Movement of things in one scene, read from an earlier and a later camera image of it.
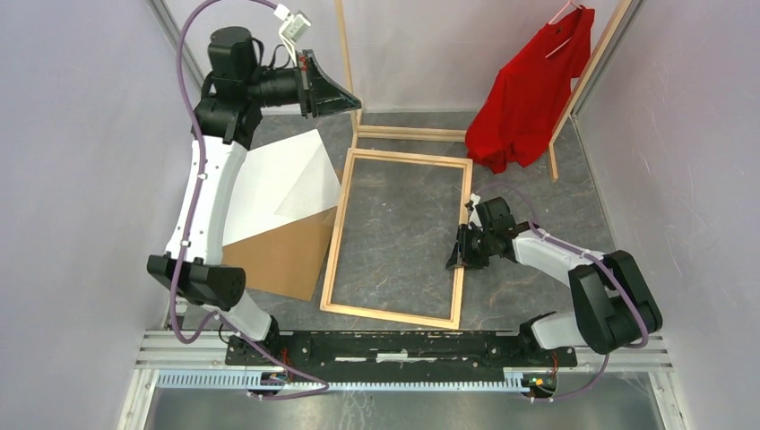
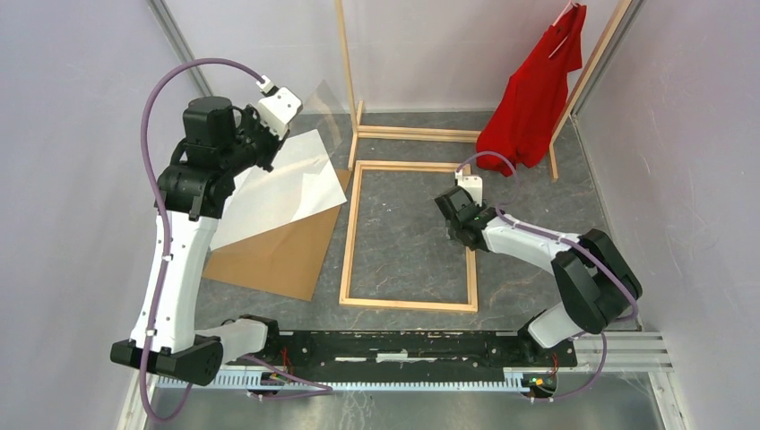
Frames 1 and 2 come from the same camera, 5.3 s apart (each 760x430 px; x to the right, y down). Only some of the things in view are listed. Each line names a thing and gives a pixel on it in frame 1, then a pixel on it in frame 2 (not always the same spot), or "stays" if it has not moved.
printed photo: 277,184 stays
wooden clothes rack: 452,134 stays
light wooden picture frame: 326,305 → 471,287
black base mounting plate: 396,356 stays
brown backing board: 284,260 stays
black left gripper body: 283,87 → 254,145
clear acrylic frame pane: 315,194 → 313,140
